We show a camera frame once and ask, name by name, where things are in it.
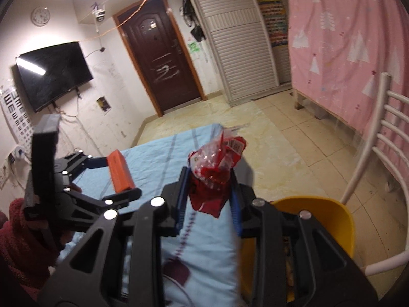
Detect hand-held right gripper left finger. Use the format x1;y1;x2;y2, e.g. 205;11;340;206
38;166;192;307

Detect white metal chair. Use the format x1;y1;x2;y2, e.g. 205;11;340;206
340;72;409;277

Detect black hanging straps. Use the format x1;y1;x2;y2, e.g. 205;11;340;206
181;0;193;28

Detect orange box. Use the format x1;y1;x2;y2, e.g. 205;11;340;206
107;150;135;192

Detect white security camera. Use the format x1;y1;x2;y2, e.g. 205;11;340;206
91;3;107;23

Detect pink tree print curtain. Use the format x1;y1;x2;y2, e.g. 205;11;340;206
281;0;409;141

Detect black wall television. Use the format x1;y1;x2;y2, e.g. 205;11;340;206
11;41;94;113

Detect round wall clock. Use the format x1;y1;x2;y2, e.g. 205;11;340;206
31;6;51;27

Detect eye chart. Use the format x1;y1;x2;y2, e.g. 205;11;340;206
0;85;35;149

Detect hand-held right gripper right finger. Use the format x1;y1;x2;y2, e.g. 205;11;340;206
230;159;379;307

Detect dark brown wooden door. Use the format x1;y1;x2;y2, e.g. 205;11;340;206
112;0;207;118

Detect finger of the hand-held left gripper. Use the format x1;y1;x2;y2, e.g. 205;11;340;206
54;151;112;180
62;186;143;218

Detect red snack wrapper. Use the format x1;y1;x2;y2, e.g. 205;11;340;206
187;129;248;220

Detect dark red tag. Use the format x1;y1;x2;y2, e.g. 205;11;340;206
162;260;190;286

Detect light blue striped sheet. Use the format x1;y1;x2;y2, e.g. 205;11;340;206
59;123;243;307

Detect person's left hand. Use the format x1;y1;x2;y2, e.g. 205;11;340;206
58;229;74;247

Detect black hanging bag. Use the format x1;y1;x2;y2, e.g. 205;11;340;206
190;25;205;43

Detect wooden bed frame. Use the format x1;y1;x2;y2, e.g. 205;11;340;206
294;88;365;141

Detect purple bead string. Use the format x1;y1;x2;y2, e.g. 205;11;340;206
174;211;196;263

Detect white louvred wardrobe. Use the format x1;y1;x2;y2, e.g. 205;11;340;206
180;0;293;107

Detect colourful grid wall poster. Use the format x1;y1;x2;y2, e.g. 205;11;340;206
257;0;290;47

